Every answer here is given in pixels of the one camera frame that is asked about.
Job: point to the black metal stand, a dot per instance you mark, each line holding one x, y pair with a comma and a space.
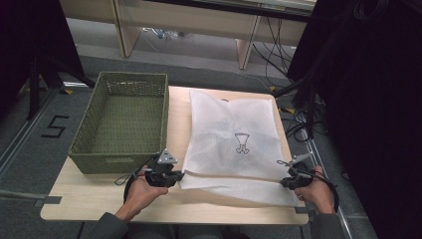
310, 103

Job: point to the black tripod stand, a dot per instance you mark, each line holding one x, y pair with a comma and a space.
36, 86

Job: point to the metal floor rail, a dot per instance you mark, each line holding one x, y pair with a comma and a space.
341, 222
20, 136

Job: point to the person's right hand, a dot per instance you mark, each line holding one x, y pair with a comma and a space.
316, 194

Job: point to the grey tape strip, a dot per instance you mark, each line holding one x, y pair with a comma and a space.
303, 210
46, 199

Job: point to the white mesh laundry bag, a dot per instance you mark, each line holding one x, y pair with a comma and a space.
229, 126

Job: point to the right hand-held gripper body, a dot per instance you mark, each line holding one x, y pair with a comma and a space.
300, 177

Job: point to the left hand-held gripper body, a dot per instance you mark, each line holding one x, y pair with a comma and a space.
161, 176

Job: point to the green woven basket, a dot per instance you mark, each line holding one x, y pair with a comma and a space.
129, 122

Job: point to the person's left hand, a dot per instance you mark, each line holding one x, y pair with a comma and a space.
142, 191

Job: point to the black curtain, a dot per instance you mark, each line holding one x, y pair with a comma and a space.
371, 99
30, 33

